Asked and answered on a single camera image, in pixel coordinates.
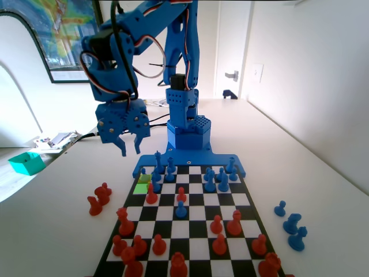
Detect blue chess king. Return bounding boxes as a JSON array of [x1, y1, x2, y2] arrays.
[[154, 150, 163, 174]]

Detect red chess bishop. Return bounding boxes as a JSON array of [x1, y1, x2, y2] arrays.
[[226, 209, 243, 236], [145, 182, 159, 205]]

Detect red chess knight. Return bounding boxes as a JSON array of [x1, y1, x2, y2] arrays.
[[94, 186, 111, 206], [87, 196, 103, 216]]

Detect black and white chessboard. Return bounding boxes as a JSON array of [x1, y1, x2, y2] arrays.
[[92, 164, 288, 277]]

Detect red chess rook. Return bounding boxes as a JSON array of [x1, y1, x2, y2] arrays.
[[258, 252, 282, 277], [169, 252, 189, 277]]

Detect captured blue chess pieces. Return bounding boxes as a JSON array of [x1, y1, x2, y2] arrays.
[[288, 226, 308, 252]]

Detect pile of papers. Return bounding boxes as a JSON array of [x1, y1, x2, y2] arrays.
[[32, 129, 84, 154]]

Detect teal plastic box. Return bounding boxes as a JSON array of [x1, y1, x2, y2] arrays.
[[7, 152, 47, 176]]

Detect framed map poster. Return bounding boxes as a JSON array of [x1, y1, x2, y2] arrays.
[[0, 0, 104, 84]]

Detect white door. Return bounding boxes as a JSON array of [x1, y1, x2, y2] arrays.
[[214, 0, 254, 99]]

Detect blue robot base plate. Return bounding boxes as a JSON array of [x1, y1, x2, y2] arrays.
[[131, 148, 248, 179]]

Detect white light switch plate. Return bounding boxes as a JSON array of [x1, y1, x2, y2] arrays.
[[251, 63, 265, 84]]

